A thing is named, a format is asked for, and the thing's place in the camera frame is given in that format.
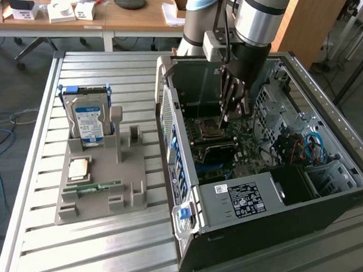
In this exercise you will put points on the wooden top office desk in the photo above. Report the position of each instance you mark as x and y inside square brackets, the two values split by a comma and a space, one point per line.
[138, 21]
[38, 25]

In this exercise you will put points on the white box with black lid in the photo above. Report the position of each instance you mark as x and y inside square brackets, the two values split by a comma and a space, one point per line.
[23, 13]

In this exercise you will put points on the white tape roll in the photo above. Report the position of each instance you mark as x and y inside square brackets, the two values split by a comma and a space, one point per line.
[66, 11]

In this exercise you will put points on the silver CPU chip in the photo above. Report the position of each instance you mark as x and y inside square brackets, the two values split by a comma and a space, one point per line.
[77, 169]

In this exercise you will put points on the flat white box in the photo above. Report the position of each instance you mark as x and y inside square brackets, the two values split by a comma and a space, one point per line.
[58, 19]

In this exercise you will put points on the green RAM stick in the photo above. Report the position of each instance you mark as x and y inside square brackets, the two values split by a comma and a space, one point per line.
[101, 186]

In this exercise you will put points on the grey parts rack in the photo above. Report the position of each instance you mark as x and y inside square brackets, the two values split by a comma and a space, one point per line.
[106, 174]

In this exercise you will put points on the black open PC case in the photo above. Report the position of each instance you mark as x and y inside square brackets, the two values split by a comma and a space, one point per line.
[255, 237]

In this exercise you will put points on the black metal pole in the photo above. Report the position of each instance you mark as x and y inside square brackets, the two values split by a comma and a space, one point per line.
[358, 69]

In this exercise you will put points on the grey disk bay caddy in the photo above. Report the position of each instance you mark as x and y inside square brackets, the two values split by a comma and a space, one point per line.
[331, 177]

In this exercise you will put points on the silver perforated disk bay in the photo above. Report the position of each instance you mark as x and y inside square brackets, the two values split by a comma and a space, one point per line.
[270, 116]

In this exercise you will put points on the wooden cabinet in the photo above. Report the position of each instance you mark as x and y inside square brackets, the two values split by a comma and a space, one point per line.
[309, 27]

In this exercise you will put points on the green motherboard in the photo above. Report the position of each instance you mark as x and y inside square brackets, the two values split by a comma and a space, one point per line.
[251, 139]

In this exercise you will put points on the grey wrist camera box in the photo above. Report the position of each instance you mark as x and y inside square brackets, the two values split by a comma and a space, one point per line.
[216, 46]

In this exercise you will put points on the blue case latch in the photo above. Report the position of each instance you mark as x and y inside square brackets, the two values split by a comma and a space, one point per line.
[184, 213]

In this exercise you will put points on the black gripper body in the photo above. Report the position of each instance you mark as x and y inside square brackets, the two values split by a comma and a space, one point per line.
[251, 60]

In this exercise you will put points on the grey power supply unit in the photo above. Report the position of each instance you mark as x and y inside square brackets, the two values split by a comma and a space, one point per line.
[214, 207]

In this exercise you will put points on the hard disk with blue rails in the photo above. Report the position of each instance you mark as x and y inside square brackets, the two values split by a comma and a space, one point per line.
[88, 122]

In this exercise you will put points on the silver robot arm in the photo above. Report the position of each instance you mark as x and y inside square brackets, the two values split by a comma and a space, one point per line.
[257, 21]

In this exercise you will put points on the white paper stack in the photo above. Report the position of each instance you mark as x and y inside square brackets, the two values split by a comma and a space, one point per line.
[172, 16]

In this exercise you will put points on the metal CPU socket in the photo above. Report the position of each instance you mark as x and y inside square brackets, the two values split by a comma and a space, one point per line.
[207, 128]

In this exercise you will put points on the square chipset heatsink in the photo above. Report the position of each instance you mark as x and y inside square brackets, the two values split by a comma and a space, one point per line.
[244, 172]

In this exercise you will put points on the small white box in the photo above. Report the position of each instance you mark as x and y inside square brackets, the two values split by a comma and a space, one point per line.
[84, 12]

